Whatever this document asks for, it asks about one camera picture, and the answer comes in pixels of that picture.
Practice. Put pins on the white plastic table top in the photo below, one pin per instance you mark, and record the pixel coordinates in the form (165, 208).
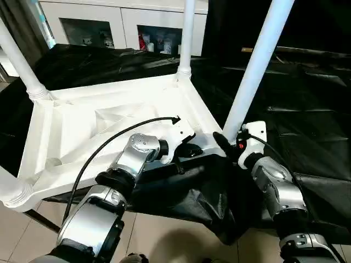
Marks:
(82, 131)

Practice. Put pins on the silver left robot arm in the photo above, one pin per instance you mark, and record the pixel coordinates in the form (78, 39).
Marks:
(131, 156)

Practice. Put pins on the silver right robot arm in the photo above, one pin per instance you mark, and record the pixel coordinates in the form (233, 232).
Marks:
(279, 186)

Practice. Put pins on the black table mat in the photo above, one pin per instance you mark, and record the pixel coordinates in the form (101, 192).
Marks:
(307, 109)

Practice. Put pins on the small yellow label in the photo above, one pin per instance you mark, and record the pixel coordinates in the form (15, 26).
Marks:
(247, 50)

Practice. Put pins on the black right robot foot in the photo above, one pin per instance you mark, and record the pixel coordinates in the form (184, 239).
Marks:
(216, 261)

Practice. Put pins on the black robot foot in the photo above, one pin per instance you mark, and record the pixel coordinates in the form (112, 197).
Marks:
(216, 261)
(135, 258)

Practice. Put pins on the black left robot foot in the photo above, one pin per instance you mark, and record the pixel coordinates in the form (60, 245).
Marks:
(135, 258)

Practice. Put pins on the white glass door cabinet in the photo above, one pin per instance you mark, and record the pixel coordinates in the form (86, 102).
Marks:
(126, 13)

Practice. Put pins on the light blue background object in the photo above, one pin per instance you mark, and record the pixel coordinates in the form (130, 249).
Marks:
(46, 30)

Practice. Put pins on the grey curtain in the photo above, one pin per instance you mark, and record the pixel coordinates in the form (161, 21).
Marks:
(27, 22)

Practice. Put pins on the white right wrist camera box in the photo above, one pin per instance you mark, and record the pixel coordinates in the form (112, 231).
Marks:
(253, 134)

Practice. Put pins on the black metal table frame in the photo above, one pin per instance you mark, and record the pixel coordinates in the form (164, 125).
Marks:
(41, 220)

